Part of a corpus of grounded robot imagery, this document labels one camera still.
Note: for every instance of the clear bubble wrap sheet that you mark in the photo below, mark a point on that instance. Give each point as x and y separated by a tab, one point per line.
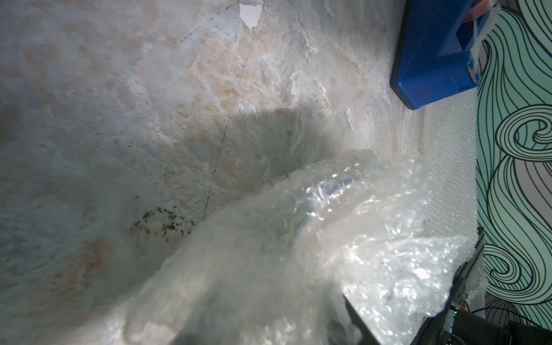
449	148
273	267

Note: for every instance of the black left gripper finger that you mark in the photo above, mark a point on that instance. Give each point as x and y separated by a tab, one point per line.
367	338

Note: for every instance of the blue tape dispenser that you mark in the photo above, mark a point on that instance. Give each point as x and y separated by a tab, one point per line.
435	56

